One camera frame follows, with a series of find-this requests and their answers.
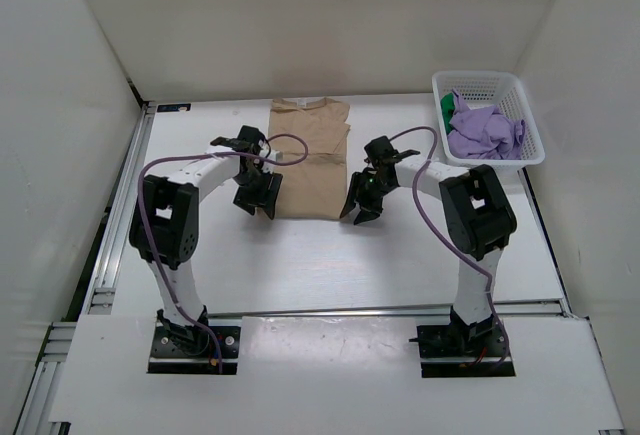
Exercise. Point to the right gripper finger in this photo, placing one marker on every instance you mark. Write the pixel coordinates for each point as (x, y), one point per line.
(368, 214)
(352, 192)

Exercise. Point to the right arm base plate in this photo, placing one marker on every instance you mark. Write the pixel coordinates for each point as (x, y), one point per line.
(443, 355)

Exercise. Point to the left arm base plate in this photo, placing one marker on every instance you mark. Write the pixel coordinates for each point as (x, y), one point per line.
(169, 356)

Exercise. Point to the white plastic basket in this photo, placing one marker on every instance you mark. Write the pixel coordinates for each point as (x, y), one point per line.
(487, 88)

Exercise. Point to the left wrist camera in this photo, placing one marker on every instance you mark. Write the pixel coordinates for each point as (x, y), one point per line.
(249, 140)

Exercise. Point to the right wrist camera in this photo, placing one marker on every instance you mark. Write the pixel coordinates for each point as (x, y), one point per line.
(380, 151)

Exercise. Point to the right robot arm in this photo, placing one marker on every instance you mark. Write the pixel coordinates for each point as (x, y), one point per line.
(468, 212)

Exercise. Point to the beige t shirt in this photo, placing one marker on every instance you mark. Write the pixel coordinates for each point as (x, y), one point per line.
(316, 188)

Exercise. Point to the green t shirt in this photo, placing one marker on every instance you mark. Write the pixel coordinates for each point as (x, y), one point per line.
(448, 107)

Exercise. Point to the aluminium frame rail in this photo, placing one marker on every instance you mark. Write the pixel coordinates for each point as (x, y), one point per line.
(95, 291)

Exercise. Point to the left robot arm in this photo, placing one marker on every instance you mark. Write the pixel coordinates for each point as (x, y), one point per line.
(165, 228)

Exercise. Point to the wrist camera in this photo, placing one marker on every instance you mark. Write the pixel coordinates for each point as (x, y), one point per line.
(380, 151)
(249, 140)

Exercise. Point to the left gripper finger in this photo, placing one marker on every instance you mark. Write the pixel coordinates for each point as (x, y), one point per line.
(246, 200)
(270, 187)

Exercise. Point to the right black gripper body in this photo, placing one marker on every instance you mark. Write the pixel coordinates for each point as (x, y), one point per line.
(372, 191)

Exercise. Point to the blue label sticker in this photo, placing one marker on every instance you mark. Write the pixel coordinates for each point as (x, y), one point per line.
(173, 108)

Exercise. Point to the purple t shirt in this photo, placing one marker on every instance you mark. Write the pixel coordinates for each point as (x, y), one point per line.
(484, 133)

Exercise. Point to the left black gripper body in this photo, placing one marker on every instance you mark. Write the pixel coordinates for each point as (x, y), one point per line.
(257, 176)

